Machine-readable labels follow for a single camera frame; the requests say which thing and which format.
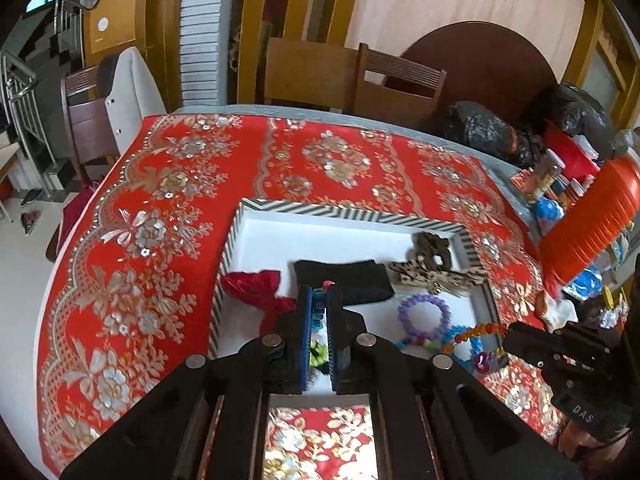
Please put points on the orange cardboard box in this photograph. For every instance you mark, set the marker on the orange cardboard box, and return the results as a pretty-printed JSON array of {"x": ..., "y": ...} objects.
[{"x": 112, "y": 25}]

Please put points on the metal stair railing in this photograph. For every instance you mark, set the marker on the metal stair railing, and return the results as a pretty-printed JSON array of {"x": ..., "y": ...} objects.
[{"x": 30, "y": 100}]

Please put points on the round brown tabletop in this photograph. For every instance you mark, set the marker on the round brown tabletop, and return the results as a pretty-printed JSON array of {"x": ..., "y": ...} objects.
[{"x": 480, "y": 55}]

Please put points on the striped-rim white tray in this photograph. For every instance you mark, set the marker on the striped-rim white tray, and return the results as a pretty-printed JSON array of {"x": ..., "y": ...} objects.
[{"x": 270, "y": 250}]

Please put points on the black plastic bag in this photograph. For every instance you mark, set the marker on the black plastic bag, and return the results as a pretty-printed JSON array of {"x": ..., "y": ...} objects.
[
  {"x": 480, "y": 130},
  {"x": 575, "y": 110}
]

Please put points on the brown patterned scrunchie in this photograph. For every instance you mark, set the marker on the brown patterned scrunchie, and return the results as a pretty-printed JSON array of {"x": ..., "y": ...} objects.
[{"x": 430, "y": 247}]

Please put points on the clear snack jar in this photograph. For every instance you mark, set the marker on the clear snack jar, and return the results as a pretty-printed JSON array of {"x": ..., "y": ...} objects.
[{"x": 547, "y": 172}]

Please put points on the solid-back wooden chair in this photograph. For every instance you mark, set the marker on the solid-back wooden chair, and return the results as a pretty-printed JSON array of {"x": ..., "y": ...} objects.
[{"x": 305, "y": 75}]

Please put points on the dark brown wooden chair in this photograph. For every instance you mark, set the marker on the dark brown wooden chair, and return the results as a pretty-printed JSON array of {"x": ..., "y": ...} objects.
[{"x": 87, "y": 120}]

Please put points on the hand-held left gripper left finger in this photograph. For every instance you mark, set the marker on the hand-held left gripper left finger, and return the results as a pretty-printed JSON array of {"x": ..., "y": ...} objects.
[{"x": 306, "y": 340}]

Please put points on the red floral sequin tablecloth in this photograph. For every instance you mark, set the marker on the red floral sequin tablecloth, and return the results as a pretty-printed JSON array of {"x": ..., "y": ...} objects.
[{"x": 175, "y": 220}]

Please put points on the grey upholstered chair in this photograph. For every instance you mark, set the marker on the grey upholstered chair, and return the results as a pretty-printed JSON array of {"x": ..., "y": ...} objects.
[{"x": 135, "y": 90}]

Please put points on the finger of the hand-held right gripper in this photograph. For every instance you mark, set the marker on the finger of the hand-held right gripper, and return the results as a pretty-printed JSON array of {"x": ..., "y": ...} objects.
[{"x": 527, "y": 342}]

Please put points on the red box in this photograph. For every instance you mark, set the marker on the red box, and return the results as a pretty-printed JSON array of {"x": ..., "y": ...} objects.
[{"x": 570, "y": 150}]

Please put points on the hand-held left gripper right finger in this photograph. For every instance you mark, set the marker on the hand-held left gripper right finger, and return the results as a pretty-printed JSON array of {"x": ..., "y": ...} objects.
[{"x": 335, "y": 350}]

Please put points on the slatted wooden chair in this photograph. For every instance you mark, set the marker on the slatted wooden chair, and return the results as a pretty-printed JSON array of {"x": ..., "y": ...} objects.
[{"x": 400, "y": 72}]

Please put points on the red velvet bow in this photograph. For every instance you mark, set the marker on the red velvet bow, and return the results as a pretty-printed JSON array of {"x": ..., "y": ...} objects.
[{"x": 250, "y": 287}]

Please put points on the orange ribbed plastic bottle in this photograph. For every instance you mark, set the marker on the orange ribbed plastic bottle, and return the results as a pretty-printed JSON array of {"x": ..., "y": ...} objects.
[{"x": 595, "y": 220}]

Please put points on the white ribbed column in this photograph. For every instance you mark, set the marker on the white ribbed column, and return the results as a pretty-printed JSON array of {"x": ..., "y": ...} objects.
[{"x": 200, "y": 30}]

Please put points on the black fabric headband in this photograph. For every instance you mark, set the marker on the black fabric headband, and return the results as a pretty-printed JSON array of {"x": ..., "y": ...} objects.
[{"x": 345, "y": 280}]

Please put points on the person's right hand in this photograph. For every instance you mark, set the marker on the person's right hand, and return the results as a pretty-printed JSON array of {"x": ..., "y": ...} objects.
[{"x": 575, "y": 442}]

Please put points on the leopard bow hair clip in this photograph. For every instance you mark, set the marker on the leopard bow hair clip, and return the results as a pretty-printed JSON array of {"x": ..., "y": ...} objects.
[{"x": 440, "y": 277}]

